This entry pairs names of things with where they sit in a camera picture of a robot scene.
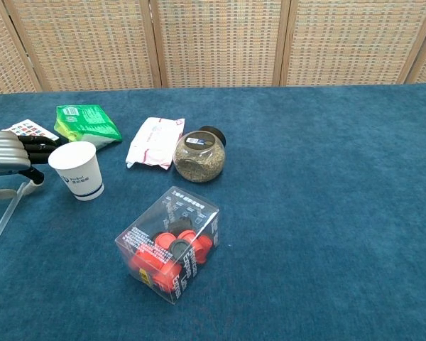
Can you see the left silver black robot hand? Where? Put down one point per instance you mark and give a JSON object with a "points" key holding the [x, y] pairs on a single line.
{"points": [[7, 151]]}

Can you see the clear plastic straw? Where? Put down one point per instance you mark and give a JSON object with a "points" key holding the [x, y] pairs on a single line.
{"points": [[3, 220]]}

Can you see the white paper cup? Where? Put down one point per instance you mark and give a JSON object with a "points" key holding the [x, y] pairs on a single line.
{"points": [[80, 170]]}

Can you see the white box with colourful pictures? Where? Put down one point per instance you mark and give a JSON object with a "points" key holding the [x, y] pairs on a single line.
{"points": [[32, 127]]}

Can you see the green snack bag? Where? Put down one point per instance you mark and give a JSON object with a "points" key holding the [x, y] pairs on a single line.
{"points": [[88, 120]]}

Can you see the white red wet wipes pack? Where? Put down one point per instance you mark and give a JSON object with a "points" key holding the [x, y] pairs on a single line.
{"points": [[154, 144]]}

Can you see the clear box with red caps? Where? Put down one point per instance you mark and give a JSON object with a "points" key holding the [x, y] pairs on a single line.
{"points": [[170, 245]]}

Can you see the round glass jar black lid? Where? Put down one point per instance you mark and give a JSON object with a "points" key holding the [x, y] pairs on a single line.
{"points": [[199, 160]]}

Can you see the woven bamboo folding screen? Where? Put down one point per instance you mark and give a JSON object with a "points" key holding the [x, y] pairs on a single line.
{"points": [[216, 39]]}

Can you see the blue felt table cover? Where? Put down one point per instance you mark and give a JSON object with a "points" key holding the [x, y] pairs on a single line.
{"points": [[305, 213]]}

